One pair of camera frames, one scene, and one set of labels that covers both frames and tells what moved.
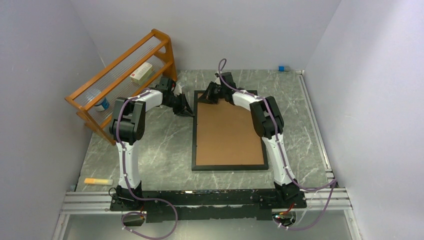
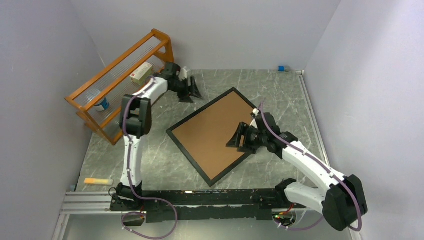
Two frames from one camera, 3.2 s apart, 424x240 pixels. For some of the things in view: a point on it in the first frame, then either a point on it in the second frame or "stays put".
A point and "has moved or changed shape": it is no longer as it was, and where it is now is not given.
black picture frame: (195, 167) -> (179, 124)
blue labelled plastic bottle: (103, 104) stays put
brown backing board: (226, 135) has moved or changed shape
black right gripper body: (215, 93) -> (252, 138)
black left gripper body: (178, 104) -> (181, 87)
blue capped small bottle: (281, 68) stays put
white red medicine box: (143, 74) stays put
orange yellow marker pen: (100, 181) stays put
